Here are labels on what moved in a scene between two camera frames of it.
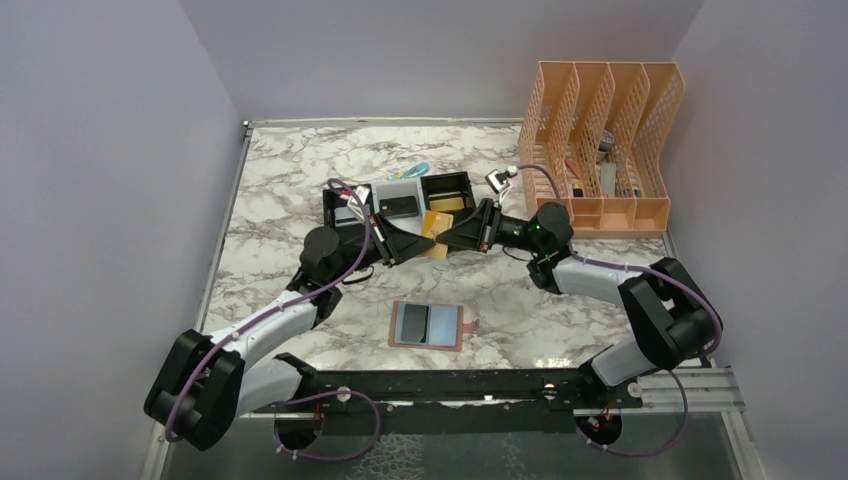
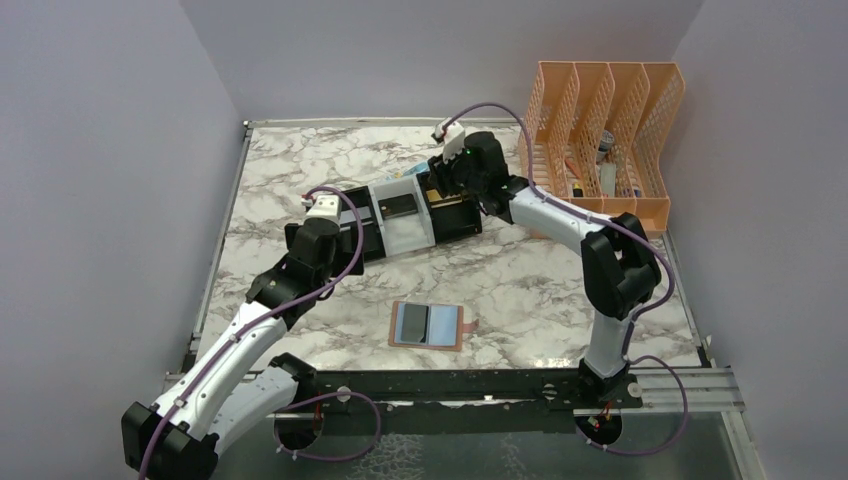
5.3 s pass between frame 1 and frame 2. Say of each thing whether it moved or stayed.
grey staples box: stayed
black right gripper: moved
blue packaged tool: stayed
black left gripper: moved
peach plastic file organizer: stayed
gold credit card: moved
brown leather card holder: stayed
